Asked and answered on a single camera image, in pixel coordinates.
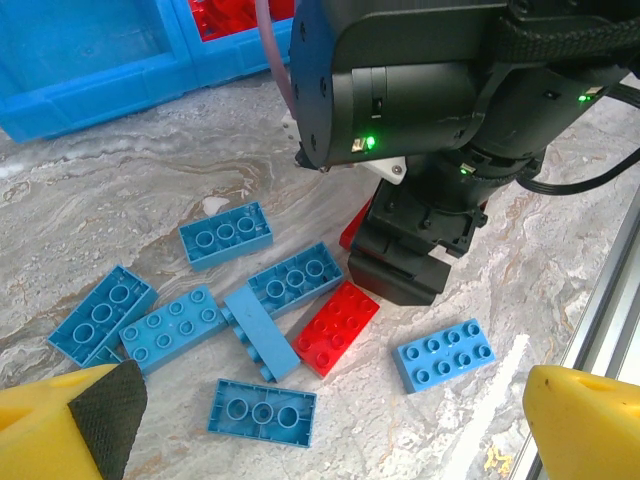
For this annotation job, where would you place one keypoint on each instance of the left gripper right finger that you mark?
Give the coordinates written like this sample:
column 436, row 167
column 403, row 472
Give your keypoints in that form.
column 585, row 430

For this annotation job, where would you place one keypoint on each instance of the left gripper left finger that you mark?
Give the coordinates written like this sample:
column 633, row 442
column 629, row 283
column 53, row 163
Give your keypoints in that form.
column 50, row 430

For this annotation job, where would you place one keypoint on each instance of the blue lego brick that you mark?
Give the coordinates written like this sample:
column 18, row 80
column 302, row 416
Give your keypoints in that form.
column 442, row 357
column 295, row 280
column 262, row 412
column 225, row 240
column 170, row 330
column 100, row 312
column 260, row 335
column 102, row 356

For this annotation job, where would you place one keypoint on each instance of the red lego brick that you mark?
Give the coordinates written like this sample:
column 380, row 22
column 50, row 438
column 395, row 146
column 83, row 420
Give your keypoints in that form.
column 335, row 330
column 356, row 230

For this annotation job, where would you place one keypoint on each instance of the blue plastic bin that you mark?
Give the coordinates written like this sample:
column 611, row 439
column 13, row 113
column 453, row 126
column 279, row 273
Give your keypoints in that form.
column 235, row 55
column 75, row 50

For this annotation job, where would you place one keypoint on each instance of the wide aluminium mounting rail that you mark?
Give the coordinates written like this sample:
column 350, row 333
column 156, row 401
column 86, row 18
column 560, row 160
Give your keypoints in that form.
column 610, row 310

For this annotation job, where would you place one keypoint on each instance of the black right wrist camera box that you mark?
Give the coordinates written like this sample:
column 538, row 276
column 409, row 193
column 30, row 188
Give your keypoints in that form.
column 400, row 285

